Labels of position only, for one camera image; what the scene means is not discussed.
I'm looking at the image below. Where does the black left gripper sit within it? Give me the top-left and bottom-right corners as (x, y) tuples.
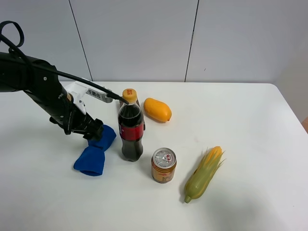
(50, 97), (103, 141)

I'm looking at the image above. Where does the blue cloth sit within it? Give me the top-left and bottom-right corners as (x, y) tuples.
(73, 125), (116, 177)

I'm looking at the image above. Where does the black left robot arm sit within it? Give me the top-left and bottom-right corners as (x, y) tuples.
(0, 52), (103, 141)

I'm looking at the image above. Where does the cola bottle with yellow cap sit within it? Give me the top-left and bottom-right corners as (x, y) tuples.
(118, 89), (144, 162)

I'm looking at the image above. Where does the brown chocolate bar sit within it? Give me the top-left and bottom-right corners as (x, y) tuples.
(136, 99), (146, 131)

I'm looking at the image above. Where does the yellow mango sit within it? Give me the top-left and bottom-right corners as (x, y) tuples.
(143, 98), (172, 122)

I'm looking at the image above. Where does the gold drink can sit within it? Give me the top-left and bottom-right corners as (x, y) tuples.
(151, 147), (177, 183)

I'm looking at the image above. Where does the corn cob with green husk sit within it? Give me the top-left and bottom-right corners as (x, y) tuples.
(184, 146), (224, 204)

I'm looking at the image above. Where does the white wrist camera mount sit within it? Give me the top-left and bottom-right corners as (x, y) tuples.
(63, 81), (116, 115)

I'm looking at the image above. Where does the black cable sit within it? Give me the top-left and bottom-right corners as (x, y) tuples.
(0, 21), (129, 105)

